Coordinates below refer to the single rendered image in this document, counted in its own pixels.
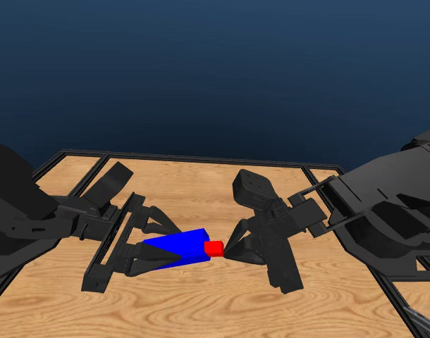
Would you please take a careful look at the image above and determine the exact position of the black table frame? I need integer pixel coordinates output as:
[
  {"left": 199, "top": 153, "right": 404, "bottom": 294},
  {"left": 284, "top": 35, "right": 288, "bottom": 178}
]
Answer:
[{"left": 0, "top": 149, "right": 430, "bottom": 338}]

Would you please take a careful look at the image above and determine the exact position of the blue hollow socket block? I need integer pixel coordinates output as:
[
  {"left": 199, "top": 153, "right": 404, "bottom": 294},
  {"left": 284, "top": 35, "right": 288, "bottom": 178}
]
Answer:
[{"left": 142, "top": 227, "right": 212, "bottom": 272}]

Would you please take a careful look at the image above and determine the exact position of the thin red peg bar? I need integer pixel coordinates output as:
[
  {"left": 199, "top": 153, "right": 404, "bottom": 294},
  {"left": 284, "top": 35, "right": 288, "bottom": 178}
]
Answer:
[{"left": 204, "top": 240, "right": 225, "bottom": 258}]

